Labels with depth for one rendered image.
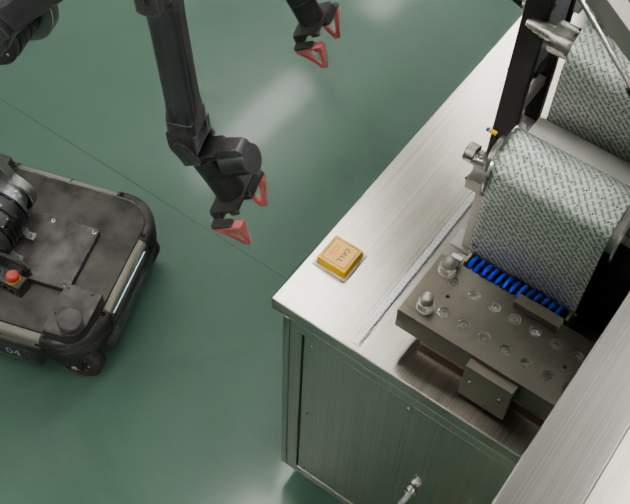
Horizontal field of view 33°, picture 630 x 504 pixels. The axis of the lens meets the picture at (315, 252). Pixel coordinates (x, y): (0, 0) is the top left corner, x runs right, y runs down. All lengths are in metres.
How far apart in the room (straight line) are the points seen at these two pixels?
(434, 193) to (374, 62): 1.56
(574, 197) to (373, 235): 0.54
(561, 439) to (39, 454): 2.04
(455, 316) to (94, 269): 1.31
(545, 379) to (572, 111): 0.51
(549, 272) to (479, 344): 0.19
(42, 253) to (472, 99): 1.29
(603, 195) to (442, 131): 0.67
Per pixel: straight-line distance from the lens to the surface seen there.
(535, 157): 1.88
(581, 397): 1.24
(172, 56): 1.75
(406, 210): 2.28
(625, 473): 1.46
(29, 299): 2.99
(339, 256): 2.17
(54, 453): 3.03
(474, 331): 1.99
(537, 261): 2.00
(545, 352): 1.99
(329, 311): 2.13
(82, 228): 3.07
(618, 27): 1.38
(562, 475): 1.20
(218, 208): 2.00
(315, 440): 2.59
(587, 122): 2.05
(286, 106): 3.66
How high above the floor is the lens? 2.73
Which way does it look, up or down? 56 degrees down
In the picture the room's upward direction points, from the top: 3 degrees clockwise
